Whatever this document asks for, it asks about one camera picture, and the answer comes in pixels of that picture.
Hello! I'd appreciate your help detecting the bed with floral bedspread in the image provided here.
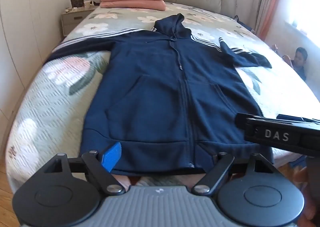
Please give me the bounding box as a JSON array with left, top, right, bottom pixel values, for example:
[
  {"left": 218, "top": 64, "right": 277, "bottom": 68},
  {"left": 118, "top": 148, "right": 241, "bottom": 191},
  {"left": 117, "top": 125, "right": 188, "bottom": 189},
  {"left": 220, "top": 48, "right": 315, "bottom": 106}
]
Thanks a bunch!
[{"left": 5, "top": 1, "right": 320, "bottom": 187}]

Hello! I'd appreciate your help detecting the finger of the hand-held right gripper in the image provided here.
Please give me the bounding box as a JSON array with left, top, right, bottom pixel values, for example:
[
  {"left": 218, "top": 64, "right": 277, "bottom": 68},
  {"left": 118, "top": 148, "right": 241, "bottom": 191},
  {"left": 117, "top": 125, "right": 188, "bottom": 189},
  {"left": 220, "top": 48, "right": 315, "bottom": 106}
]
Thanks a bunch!
[{"left": 235, "top": 113, "right": 253, "bottom": 130}]

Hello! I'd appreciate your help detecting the beige nightstand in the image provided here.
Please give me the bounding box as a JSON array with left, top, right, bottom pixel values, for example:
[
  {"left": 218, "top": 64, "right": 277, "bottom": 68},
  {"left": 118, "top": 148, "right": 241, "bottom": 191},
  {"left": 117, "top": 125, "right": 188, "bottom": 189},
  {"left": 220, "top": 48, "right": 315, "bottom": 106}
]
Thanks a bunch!
[{"left": 61, "top": 5, "right": 99, "bottom": 37}]

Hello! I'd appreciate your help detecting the navy blue zip hoodie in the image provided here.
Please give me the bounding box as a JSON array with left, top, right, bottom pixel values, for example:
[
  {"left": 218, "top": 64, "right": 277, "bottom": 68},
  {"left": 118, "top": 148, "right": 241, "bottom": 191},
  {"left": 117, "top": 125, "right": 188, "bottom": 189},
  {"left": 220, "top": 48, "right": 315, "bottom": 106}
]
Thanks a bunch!
[{"left": 45, "top": 13, "right": 274, "bottom": 176}]

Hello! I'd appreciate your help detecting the beige and orange curtain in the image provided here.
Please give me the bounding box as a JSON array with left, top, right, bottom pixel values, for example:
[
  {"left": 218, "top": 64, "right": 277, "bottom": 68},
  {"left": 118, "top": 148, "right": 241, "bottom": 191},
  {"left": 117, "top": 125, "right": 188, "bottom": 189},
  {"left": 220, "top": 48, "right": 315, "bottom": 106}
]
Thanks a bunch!
[{"left": 254, "top": 0, "right": 288, "bottom": 40}]

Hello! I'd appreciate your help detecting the white built-in wardrobe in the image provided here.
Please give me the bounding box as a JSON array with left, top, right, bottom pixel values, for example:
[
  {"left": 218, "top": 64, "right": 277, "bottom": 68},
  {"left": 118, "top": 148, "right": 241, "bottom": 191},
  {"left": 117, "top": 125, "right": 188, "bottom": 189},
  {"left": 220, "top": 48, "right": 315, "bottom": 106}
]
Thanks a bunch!
[{"left": 0, "top": 0, "right": 103, "bottom": 123}]

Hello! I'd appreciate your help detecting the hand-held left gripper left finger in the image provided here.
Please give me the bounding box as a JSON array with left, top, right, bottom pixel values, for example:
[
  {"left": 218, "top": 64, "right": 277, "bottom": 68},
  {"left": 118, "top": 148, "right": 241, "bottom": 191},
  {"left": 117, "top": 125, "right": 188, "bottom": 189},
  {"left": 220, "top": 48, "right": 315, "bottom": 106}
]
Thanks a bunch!
[{"left": 44, "top": 142, "right": 125, "bottom": 195}]

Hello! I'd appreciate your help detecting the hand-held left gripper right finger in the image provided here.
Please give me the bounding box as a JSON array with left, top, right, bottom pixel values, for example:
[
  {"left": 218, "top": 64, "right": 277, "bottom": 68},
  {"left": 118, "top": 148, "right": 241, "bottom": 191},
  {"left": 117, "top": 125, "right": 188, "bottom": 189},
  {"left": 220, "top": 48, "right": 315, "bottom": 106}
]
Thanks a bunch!
[{"left": 194, "top": 152, "right": 274, "bottom": 195}]

